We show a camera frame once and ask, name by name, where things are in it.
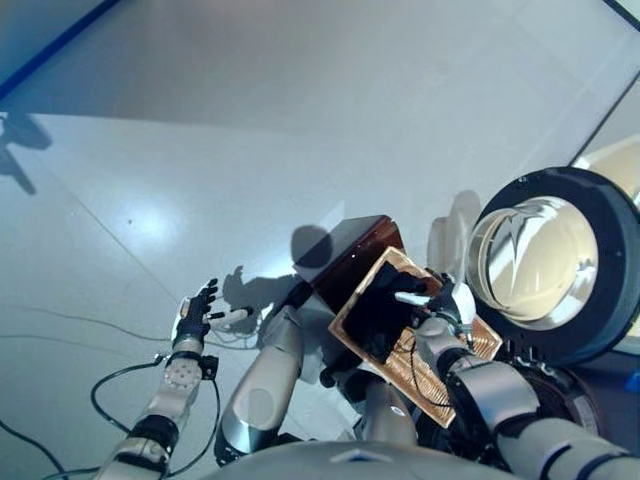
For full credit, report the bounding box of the black floor cable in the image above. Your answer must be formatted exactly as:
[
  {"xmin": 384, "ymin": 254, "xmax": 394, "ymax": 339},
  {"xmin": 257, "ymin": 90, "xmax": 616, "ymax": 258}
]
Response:
[{"xmin": 0, "ymin": 418, "xmax": 69, "ymax": 474}]

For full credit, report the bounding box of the white counter cabinet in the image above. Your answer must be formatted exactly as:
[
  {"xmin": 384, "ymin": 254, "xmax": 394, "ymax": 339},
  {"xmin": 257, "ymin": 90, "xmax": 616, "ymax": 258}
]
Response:
[{"xmin": 569, "ymin": 134, "xmax": 640, "ymax": 211}]

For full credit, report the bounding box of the black garment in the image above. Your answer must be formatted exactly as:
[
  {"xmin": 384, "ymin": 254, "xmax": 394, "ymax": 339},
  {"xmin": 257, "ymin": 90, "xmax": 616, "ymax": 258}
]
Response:
[{"xmin": 344, "ymin": 264, "xmax": 429, "ymax": 366}]

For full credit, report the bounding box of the white floor cable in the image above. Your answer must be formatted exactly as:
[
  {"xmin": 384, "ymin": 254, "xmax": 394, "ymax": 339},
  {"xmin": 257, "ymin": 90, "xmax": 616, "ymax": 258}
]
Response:
[{"xmin": 0, "ymin": 304, "xmax": 261, "ymax": 351}]

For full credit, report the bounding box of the grey front-load washing machine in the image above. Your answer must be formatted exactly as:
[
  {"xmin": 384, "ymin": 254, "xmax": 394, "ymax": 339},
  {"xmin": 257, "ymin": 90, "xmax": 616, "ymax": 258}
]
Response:
[{"xmin": 499, "ymin": 334, "xmax": 640, "ymax": 451}]

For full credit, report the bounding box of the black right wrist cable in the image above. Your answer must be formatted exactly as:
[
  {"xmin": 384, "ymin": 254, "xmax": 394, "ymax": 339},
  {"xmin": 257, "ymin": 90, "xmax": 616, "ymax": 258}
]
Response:
[{"xmin": 394, "ymin": 324, "xmax": 451, "ymax": 409}]

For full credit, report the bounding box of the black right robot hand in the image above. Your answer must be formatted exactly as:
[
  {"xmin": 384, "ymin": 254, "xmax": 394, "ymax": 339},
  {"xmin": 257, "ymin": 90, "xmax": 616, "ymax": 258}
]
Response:
[{"xmin": 394, "ymin": 273, "xmax": 476, "ymax": 326}]

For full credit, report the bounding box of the silver left robot leg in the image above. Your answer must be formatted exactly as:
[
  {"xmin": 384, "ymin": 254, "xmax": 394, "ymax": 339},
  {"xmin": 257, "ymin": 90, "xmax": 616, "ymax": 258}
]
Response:
[{"xmin": 213, "ymin": 304, "xmax": 331, "ymax": 464}]

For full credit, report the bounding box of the silver robot torso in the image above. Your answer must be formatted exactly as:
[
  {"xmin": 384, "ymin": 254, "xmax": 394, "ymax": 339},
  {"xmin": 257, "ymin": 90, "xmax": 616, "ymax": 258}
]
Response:
[{"xmin": 199, "ymin": 439, "xmax": 506, "ymax": 480}]

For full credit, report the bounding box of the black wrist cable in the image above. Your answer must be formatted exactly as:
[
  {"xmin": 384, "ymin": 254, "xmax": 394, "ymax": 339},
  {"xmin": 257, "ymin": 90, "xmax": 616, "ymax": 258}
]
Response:
[
  {"xmin": 91, "ymin": 357, "xmax": 222, "ymax": 474},
  {"xmin": 394, "ymin": 324, "xmax": 451, "ymax": 409}
]

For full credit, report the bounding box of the round glass washer door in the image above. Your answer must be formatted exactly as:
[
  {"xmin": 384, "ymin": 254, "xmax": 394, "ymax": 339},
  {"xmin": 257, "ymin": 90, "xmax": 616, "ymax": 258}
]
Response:
[{"xmin": 464, "ymin": 167, "xmax": 640, "ymax": 369}]

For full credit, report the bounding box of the silver right robot leg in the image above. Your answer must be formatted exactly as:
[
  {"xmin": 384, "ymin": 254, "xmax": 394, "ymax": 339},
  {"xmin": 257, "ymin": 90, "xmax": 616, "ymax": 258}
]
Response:
[{"xmin": 319, "ymin": 349, "xmax": 419, "ymax": 446}]

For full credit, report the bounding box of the silver robot leg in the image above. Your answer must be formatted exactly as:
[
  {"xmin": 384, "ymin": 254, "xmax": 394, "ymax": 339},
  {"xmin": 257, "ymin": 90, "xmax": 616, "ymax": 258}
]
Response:
[
  {"xmin": 213, "ymin": 304, "xmax": 331, "ymax": 464},
  {"xmin": 319, "ymin": 349, "xmax": 419, "ymax": 446}
]

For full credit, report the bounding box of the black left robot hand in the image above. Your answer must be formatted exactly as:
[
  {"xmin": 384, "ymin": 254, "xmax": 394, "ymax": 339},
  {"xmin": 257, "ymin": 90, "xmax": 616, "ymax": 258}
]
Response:
[{"xmin": 172, "ymin": 278, "xmax": 251, "ymax": 354}]

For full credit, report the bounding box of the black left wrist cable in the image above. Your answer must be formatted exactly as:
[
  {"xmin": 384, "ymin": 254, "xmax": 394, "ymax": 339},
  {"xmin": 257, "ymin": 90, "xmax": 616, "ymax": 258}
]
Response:
[{"xmin": 91, "ymin": 357, "xmax": 222, "ymax": 474}]

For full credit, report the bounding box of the rectangular wicker laundry basket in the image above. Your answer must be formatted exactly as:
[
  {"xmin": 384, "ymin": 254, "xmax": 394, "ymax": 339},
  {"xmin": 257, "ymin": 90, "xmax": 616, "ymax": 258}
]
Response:
[{"xmin": 327, "ymin": 246, "xmax": 503, "ymax": 430}]

